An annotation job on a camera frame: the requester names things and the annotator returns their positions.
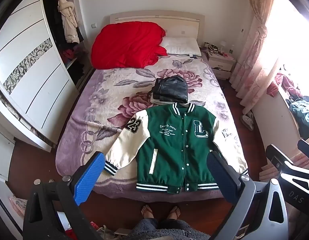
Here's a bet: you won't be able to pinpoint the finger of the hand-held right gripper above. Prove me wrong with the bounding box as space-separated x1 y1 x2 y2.
266 144 296 174
297 139 309 158

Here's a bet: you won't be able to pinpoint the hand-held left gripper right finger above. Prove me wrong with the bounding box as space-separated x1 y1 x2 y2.
206 151 288 240

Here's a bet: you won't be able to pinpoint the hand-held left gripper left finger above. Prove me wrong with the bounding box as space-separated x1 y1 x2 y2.
23 151 106 240

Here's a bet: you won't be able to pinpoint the green varsity jacket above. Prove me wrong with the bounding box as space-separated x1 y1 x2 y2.
104 102 250 194

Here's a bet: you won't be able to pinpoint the red folded clothes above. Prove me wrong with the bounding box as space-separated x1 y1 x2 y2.
62 49 77 61

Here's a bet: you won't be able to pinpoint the dark hanging clothes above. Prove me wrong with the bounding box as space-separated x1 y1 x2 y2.
43 0 65 53

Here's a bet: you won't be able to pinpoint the blue cloth pile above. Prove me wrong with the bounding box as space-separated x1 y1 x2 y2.
289 96 309 136

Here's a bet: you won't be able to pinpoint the pair of white slippers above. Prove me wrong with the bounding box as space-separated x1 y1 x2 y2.
241 111 255 131

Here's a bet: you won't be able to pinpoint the person's right foot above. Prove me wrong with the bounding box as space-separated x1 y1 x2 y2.
167 206 181 222

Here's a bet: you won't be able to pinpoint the person's foot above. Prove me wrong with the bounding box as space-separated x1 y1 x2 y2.
167 206 181 222
141 205 156 224

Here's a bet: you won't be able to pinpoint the person's left foot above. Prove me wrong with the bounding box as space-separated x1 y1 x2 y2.
141 205 156 224

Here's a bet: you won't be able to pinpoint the dark red cloth pile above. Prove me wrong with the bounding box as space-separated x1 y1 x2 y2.
267 72 302 98

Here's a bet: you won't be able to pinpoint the floral fleece blanket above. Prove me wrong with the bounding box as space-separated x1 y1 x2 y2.
55 55 247 203

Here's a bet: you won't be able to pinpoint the person's grey fleece pants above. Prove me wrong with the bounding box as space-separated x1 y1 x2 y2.
128 217 210 240

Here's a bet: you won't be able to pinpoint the grey folded garment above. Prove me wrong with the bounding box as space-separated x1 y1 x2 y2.
150 94 175 105

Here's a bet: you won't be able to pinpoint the black leather jacket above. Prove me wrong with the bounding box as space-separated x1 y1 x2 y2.
152 75 189 104

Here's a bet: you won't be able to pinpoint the white nightstand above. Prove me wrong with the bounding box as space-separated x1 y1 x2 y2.
207 51 236 80

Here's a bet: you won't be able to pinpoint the white sliding-door wardrobe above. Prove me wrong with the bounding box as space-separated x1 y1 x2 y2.
0 0 95 153

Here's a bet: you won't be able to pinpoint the pink floral curtain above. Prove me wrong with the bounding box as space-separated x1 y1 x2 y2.
234 0 285 114

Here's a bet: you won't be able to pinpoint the pile of small toiletries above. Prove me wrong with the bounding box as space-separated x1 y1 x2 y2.
199 41 235 56

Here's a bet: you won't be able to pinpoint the white pillow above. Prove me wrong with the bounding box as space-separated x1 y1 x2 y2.
161 37 202 57

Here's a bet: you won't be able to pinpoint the red quilt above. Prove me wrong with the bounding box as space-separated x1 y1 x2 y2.
91 22 168 70

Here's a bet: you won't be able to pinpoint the beige hanging coat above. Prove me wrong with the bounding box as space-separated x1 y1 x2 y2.
57 0 80 44

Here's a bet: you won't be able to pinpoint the cream bed headboard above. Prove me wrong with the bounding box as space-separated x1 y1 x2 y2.
110 10 205 48

